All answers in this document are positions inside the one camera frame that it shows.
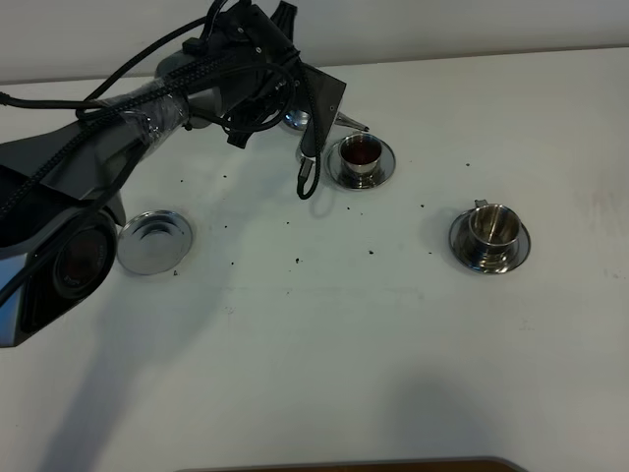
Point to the far stainless steel saucer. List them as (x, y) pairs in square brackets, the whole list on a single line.
[(343, 179)]

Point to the stainless steel teapot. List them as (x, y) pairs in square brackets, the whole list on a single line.
[(299, 120)]

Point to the far stainless steel teacup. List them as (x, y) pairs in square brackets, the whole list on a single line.
[(360, 154)]

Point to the stainless steel saucer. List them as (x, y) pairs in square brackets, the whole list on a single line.
[(343, 179), (474, 255)]

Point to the near stainless steel saucer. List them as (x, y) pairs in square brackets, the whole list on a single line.
[(474, 255)]

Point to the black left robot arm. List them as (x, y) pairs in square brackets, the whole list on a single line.
[(62, 217)]

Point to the stainless steel teacup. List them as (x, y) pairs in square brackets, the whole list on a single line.
[(360, 154), (494, 228)]

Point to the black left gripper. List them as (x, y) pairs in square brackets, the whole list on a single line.
[(264, 91)]

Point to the near stainless steel teacup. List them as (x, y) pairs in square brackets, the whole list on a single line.
[(494, 228)]

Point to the round steel teapot tray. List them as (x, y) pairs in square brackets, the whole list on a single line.
[(154, 241)]

